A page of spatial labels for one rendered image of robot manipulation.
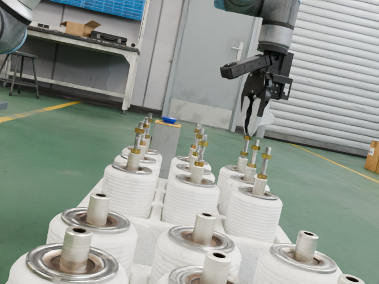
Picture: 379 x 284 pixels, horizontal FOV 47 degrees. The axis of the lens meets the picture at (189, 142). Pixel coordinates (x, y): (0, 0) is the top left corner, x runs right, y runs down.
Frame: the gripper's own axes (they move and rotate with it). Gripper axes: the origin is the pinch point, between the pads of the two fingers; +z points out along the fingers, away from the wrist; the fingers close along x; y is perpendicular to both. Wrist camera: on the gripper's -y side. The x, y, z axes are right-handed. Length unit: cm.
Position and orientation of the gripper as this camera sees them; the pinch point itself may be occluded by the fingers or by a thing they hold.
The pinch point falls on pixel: (246, 129)
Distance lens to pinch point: 104.2
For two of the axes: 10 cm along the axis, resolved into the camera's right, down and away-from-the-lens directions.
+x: -4.6, -2.0, 8.7
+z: -2.0, 9.7, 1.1
